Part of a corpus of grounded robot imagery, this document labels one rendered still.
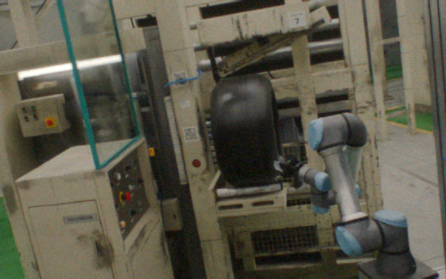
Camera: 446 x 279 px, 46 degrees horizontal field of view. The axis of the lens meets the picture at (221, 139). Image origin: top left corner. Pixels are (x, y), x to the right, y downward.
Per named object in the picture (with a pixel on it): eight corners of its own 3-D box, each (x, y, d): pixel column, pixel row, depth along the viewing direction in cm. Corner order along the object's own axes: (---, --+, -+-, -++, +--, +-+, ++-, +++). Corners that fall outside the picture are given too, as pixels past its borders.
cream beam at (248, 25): (200, 48, 284) (195, 21, 281) (207, 45, 308) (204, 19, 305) (311, 29, 273) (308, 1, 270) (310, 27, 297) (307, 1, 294)
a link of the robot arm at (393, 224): (416, 246, 195) (413, 213, 192) (383, 256, 192) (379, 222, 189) (399, 235, 206) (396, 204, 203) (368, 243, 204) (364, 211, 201)
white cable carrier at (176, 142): (180, 184, 279) (163, 97, 268) (183, 181, 283) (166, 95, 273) (189, 184, 278) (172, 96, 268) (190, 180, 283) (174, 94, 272)
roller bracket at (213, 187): (210, 207, 266) (207, 189, 264) (222, 182, 304) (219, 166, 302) (217, 206, 265) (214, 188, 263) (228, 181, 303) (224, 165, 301)
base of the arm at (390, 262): (424, 271, 196) (422, 247, 194) (389, 282, 193) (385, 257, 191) (402, 256, 210) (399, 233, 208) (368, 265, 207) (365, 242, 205)
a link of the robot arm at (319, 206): (340, 211, 230) (338, 188, 226) (316, 217, 228) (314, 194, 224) (332, 203, 237) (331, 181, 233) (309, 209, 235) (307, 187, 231)
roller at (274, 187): (217, 196, 273) (215, 199, 268) (215, 188, 272) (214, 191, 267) (283, 188, 266) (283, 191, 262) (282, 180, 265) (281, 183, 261)
